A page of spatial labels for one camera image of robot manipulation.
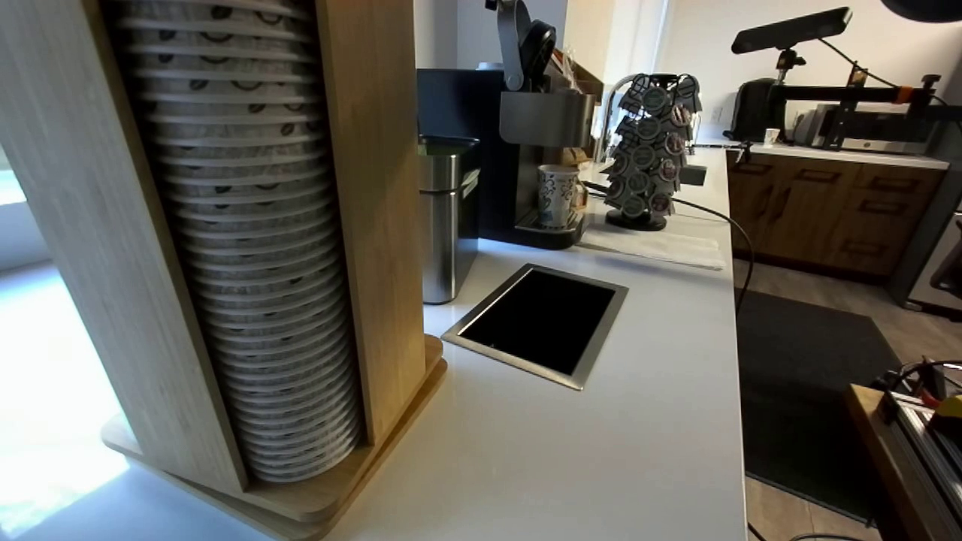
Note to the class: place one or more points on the black countertop appliance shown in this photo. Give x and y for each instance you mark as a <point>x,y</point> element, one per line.
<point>754,111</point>

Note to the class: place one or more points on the metal framed counter trash chute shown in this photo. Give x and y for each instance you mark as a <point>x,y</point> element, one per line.
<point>541,321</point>

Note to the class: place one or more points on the wooden base cabinet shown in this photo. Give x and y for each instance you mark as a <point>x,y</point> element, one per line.
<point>830,213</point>

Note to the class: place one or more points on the dark hanging lamp shade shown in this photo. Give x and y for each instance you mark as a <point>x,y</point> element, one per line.
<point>926,6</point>

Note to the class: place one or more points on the wooden cup dispenser stand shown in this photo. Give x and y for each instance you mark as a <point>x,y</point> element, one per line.
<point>370,201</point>

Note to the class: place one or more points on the stack of paper cups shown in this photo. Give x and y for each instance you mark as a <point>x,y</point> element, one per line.
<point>250,250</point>

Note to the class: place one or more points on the patterned paper cup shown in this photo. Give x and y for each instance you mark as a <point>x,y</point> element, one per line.
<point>557,198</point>

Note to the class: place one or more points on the wooden condiment organizer box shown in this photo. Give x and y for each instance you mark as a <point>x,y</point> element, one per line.
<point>582,80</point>

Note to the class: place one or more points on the wooden side table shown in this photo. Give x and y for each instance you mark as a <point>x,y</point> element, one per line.
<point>887,470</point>

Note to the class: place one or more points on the coffee pod carousel rack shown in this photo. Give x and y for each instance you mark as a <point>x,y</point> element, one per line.
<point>650,151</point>

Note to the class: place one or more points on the black coffeemaker body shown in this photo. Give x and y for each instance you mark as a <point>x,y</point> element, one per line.
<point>545,118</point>

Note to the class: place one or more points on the stainless oven front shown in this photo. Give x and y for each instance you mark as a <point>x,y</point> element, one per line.
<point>943,266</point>

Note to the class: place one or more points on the stainless steel canister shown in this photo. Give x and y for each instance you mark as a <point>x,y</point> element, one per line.
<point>441,220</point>

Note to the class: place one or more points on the black bar on stand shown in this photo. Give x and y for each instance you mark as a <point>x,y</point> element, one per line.
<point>793,30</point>

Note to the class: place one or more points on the black floor mat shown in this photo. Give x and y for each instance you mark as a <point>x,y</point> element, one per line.
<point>801,391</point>

